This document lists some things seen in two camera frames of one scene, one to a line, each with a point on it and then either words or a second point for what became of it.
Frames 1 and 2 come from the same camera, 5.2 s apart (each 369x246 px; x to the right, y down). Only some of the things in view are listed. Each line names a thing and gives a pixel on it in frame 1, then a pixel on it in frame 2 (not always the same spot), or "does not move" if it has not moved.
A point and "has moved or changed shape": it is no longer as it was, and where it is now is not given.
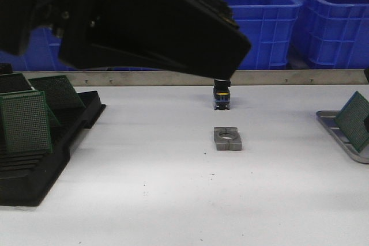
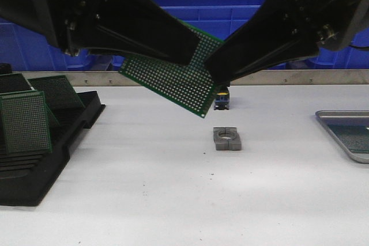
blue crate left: [42, 53] does not move
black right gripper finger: [366, 114] to [322, 7]
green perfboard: [60, 94] does not move
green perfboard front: [25, 122] does not move
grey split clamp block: [227, 139] does not move
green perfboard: [351, 120] has moved or changed shape
